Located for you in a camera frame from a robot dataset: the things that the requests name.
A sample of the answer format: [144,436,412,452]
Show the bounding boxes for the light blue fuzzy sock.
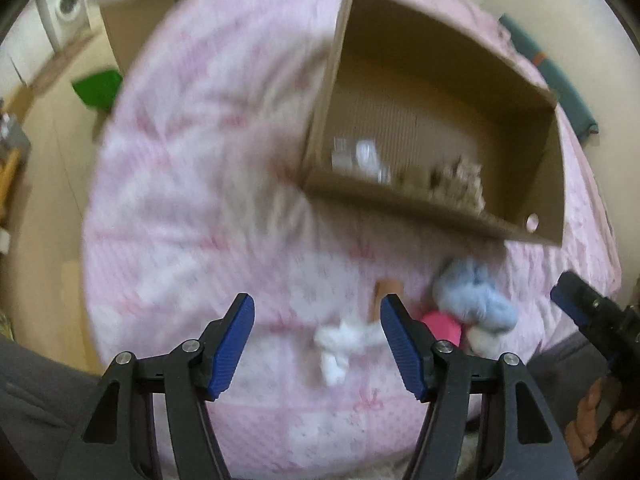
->
[432,257,519,334]

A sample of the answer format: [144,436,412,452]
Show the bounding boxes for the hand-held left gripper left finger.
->
[57,292,256,480]

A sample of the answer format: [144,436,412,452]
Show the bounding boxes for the grey mop bucket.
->
[0,112,32,162]

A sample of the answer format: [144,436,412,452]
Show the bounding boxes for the white socks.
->
[314,317,388,387]

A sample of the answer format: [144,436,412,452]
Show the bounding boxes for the pink round ball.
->
[420,310,463,347]

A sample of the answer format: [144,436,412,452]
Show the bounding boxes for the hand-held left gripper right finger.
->
[380,294,576,480]

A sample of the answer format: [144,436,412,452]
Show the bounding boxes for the cream scrunchie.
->
[427,170,489,214]

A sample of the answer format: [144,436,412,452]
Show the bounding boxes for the green dustpan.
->
[71,69,124,111]

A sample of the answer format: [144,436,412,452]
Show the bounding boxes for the cardboard box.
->
[297,0,567,247]

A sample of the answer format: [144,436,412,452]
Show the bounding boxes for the white washing machine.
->
[37,0,92,47]

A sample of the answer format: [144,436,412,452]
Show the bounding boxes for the clear plastic packet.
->
[330,135,396,186]

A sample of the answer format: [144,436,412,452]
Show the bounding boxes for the beige armchair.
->
[97,0,177,77]

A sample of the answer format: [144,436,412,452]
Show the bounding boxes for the person's grey trousers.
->
[0,332,610,480]

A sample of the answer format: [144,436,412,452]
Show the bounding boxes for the cream white sock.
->
[467,327,502,354]

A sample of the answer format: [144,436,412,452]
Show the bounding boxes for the yellow wooden stool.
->
[0,152,24,226]

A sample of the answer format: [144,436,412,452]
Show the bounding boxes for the tan folded sock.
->
[370,280,405,323]

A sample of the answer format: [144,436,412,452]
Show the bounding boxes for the person's right hand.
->
[570,377,640,466]

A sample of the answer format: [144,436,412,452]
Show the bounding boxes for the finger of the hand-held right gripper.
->
[550,271,621,343]

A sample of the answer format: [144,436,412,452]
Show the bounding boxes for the pink patterned quilt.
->
[82,0,624,472]

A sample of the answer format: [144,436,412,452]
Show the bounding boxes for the teal cushion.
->
[497,14,600,137]

